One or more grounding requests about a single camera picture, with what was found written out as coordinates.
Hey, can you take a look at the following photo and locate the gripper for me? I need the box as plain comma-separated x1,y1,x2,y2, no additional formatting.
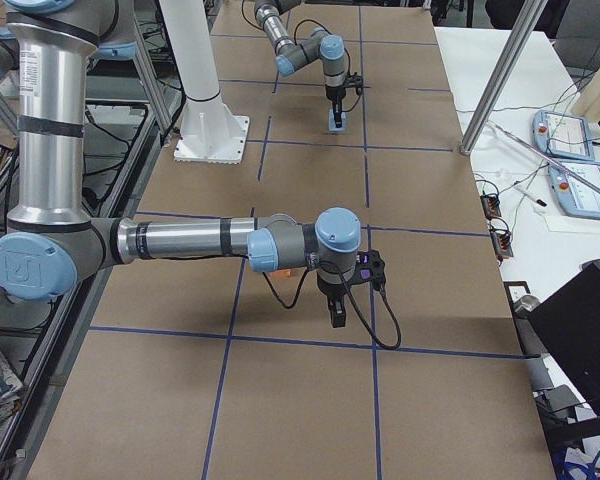
317,264,347,328
325,85,344,125

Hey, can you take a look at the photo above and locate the light blue block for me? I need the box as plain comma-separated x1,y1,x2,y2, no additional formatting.
328,110,347,132

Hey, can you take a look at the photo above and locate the orange block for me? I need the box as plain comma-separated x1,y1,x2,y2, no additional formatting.
272,269,293,278

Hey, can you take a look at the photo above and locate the orange connector box lower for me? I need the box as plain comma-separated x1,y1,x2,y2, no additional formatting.
489,226,514,261

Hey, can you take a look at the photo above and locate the orange connector box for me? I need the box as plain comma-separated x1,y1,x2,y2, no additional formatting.
480,194,501,220
489,226,514,261

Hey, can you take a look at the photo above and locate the orange connector box upper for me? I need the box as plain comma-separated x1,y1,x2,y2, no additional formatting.
480,194,501,220

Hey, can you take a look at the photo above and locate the upper teach pendant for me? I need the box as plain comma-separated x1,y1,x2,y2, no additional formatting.
532,110,595,161

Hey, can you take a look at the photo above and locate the teach pendant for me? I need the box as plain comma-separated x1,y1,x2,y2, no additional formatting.
532,110,595,161
548,159,600,220

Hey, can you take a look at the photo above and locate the black monitor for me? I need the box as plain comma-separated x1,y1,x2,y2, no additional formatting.
529,264,600,415

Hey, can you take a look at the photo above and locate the lower teach pendant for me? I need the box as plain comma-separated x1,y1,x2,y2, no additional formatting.
548,159,600,220

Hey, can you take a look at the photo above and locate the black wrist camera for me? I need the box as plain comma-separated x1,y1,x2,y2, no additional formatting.
343,72,364,96
349,250,386,292

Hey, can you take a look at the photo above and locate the black camera cable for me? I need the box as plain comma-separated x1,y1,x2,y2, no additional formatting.
262,259,402,351

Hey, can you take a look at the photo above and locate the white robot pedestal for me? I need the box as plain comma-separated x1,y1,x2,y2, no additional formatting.
159,0,250,164

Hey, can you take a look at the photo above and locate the aluminium frame post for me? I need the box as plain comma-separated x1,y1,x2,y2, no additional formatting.
459,0,547,155

